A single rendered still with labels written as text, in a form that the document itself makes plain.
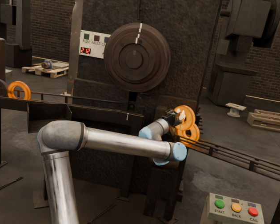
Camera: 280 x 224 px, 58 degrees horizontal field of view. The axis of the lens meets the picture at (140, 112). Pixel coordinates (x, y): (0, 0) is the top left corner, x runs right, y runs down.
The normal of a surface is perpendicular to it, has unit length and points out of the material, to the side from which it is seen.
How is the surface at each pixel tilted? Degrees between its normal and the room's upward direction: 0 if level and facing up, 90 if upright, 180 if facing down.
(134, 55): 90
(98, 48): 90
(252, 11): 92
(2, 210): 0
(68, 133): 62
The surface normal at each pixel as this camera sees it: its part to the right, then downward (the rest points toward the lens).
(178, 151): 0.58, -0.16
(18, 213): 0.15, -0.94
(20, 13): -0.33, 0.23
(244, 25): 0.00, 0.33
